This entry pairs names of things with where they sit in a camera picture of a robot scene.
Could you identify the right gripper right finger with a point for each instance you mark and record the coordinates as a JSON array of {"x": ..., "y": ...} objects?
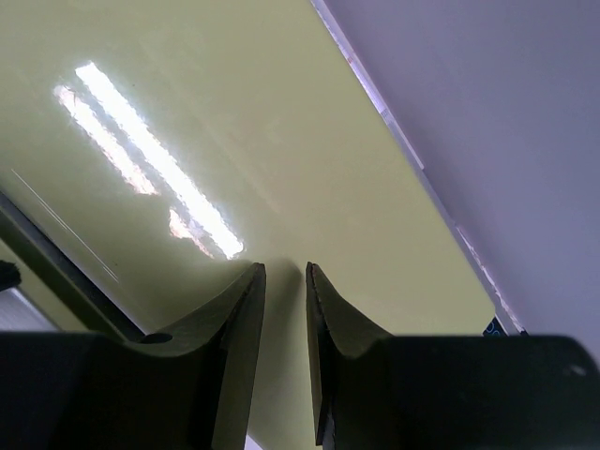
[{"x": 374, "y": 390}]

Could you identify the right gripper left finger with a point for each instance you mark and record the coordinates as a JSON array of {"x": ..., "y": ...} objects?
[{"x": 187, "y": 386}]

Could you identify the right blue corner label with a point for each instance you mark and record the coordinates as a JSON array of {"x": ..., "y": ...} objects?
[{"x": 494, "y": 329}]

